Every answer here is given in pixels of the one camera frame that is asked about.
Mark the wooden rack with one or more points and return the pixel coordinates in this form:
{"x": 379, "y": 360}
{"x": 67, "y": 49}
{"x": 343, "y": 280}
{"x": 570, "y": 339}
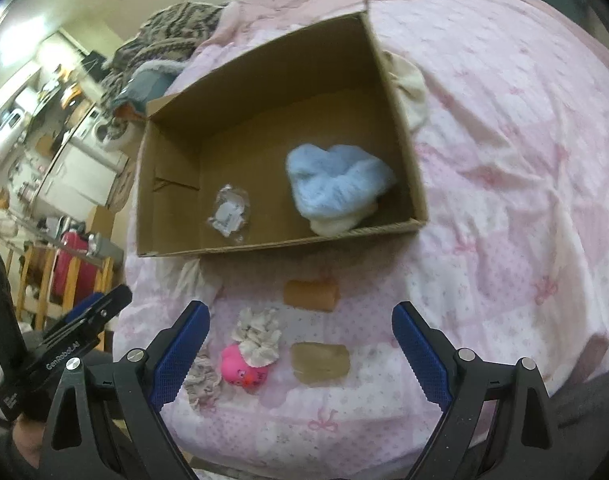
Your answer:
{"x": 39, "y": 280}

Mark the brown cardboard box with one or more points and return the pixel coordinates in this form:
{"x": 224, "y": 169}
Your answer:
{"x": 234, "y": 110}

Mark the dark grey cloth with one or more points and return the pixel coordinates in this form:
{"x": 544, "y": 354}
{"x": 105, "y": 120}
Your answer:
{"x": 589, "y": 420}

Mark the white cabinet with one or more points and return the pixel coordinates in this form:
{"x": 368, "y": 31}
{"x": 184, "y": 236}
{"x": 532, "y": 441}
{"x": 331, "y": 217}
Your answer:
{"x": 79, "y": 175}

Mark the tan soft block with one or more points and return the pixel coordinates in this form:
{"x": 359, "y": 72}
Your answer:
{"x": 319, "y": 362}

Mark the white fluffy cloth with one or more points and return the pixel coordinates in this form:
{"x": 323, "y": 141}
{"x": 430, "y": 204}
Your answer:
{"x": 334, "y": 226}

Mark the cream fleece cloth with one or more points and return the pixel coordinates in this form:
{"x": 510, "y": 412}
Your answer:
{"x": 409, "y": 90}

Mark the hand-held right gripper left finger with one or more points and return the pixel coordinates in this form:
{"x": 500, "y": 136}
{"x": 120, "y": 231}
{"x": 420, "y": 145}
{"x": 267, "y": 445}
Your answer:
{"x": 179, "y": 355}

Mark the pink rubber toy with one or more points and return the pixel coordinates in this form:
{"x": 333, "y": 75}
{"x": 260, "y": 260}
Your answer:
{"x": 242, "y": 370}

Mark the clear plastic bag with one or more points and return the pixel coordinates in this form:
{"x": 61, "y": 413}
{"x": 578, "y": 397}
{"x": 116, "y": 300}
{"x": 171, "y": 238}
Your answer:
{"x": 229, "y": 215}

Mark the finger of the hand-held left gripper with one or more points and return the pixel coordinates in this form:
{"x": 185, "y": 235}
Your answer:
{"x": 104, "y": 302}

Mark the pink patterned quilt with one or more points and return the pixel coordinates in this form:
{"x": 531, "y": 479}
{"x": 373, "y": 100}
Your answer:
{"x": 484, "y": 160}

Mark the blue fleece garment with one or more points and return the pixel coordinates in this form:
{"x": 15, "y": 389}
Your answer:
{"x": 149, "y": 82}

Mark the light blue fluffy cloth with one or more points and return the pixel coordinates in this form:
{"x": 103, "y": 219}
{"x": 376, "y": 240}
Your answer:
{"x": 334, "y": 175}

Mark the grey floral scrunchie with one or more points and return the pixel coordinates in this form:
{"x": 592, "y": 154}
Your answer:
{"x": 204, "y": 380}

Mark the zebra striped blanket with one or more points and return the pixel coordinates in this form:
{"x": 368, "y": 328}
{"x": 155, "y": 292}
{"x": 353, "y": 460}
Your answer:
{"x": 174, "y": 25}

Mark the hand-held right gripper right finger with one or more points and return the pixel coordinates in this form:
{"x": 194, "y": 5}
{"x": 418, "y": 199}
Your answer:
{"x": 419, "y": 355}

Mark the white microwave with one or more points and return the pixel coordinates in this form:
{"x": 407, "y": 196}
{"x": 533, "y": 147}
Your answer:
{"x": 4, "y": 132}

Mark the person's left forearm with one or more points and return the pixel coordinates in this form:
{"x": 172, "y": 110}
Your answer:
{"x": 23, "y": 442}

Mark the grey white frilly scrunchie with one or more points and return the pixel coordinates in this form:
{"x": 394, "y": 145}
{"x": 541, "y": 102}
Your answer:
{"x": 257, "y": 335}

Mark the red suitcase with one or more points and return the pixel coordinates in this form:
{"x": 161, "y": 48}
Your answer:
{"x": 67, "y": 260}

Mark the orange-brown soft roll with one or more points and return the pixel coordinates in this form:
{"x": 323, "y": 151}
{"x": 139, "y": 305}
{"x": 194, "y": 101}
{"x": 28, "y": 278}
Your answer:
{"x": 309, "y": 295}

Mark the thin white cloth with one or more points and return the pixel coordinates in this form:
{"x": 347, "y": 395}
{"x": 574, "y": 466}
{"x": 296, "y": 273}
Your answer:
{"x": 188, "y": 275}

